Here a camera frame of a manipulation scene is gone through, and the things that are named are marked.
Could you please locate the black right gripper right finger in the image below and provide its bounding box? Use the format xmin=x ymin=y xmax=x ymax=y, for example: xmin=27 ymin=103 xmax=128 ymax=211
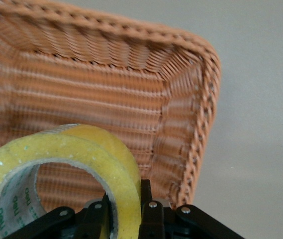
xmin=139 ymin=179 xmax=166 ymax=239

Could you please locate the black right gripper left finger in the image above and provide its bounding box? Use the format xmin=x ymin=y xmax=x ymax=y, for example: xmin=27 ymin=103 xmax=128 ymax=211
xmin=76 ymin=192 xmax=112 ymax=239

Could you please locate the yellow clear tape roll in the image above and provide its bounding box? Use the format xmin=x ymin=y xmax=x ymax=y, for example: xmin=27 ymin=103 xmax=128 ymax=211
xmin=0 ymin=123 xmax=142 ymax=239

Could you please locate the brown wicker basket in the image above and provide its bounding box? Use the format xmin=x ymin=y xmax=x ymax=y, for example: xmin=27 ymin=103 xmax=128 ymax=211
xmin=0 ymin=0 xmax=222 ymax=239

